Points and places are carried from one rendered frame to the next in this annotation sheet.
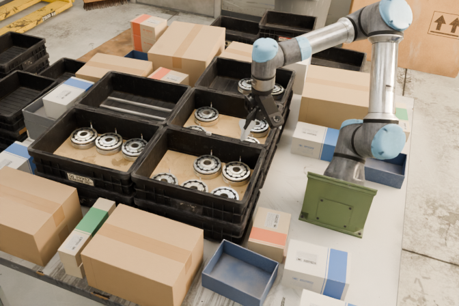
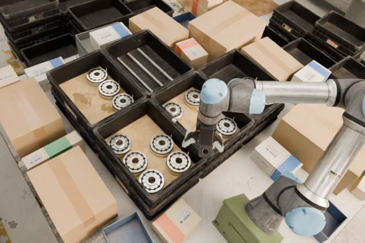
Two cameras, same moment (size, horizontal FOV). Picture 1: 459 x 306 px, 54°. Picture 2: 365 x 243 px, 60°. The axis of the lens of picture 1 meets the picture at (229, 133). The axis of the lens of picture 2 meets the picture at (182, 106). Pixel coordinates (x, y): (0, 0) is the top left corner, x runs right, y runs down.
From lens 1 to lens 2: 0.68 m
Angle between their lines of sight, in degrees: 22
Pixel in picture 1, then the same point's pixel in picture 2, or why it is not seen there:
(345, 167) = (263, 211)
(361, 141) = (283, 202)
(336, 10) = not seen: outside the picture
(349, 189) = (250, 235)
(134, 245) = (62, 186)
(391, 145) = (304, 226)
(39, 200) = (32, 115)
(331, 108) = (302, 141)
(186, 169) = (146, 138)
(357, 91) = not seen: hidden behind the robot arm
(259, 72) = (201, 107)
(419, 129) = not seen: outside the picture
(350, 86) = (334, 128)
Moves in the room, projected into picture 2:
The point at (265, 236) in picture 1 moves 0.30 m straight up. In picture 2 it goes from (167, 227) to (174, 196)
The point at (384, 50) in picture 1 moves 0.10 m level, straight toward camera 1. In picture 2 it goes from (347, 138) to (328, 153)
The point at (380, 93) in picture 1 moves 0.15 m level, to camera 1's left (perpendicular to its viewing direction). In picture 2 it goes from (320, 174) to (277, 150)
